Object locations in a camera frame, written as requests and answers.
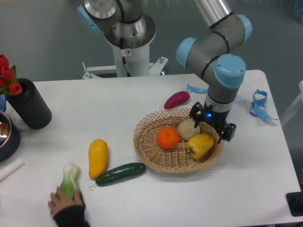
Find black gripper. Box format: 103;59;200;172
189;102;236;144

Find woven wicker basket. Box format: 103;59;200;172
133;108;224;174

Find green cucumber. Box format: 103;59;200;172
89;162;146;188

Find yellow mango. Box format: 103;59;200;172
88;139;109;180

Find green bok choy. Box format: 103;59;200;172
60;163;86;209

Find black sleeved forearm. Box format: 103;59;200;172
53;205;90;227

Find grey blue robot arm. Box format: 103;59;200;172
77;0;252;141

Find yellow bell pepper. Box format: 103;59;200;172
187;133;214;160

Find person's hand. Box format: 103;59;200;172
48;186;83;217

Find orange fruit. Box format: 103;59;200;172
156;127;179;149

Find purple sweet potato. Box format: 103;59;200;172
164;91;190;109

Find blue ribbon strip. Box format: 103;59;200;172
186;84;208;94

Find blue crumpled ribbon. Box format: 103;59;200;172
250;89;277;120

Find black device table edge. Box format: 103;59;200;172
286;192;303;217

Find black cylindrical vase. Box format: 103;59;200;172
5;78;52;129

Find metal bowl dark rim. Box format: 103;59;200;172
0;111;21;162

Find red tulip flowers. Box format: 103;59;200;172
0;54;22;96

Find white paper roll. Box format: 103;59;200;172
0;158;25;182

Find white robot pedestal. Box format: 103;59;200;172
82;44;169;79

